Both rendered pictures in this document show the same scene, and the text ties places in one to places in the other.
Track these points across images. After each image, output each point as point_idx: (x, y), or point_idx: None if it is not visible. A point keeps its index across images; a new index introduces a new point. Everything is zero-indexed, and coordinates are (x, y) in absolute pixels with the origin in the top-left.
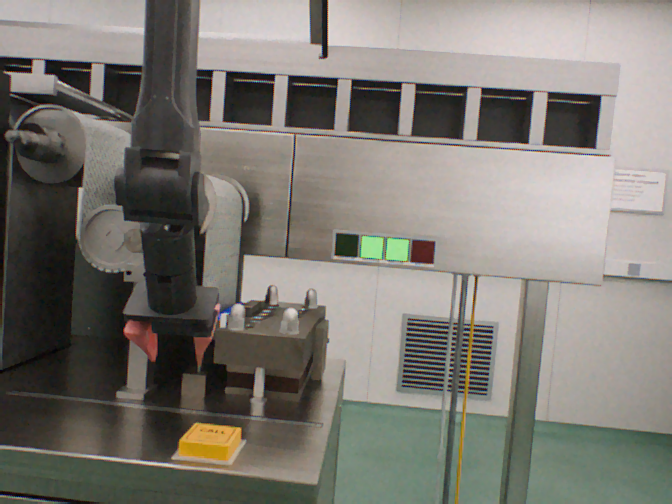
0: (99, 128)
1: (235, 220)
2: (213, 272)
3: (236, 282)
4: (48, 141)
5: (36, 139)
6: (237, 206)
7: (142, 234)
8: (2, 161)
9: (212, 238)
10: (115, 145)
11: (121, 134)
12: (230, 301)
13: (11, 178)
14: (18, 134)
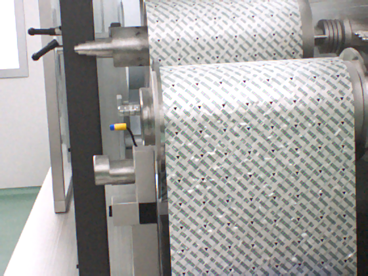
0: (190, 12)
1: (313, 134)
2: (207, 222)
3: (353, 241)
4: (114, 46)
5: (106, 46)
6: (319, 109)
7: None
8: (88, 75)
9: (186, 171)
10: (219, 29)
11: (255, 6)
12: (322, 273)
13: (147, 84)
14: (82, 46)
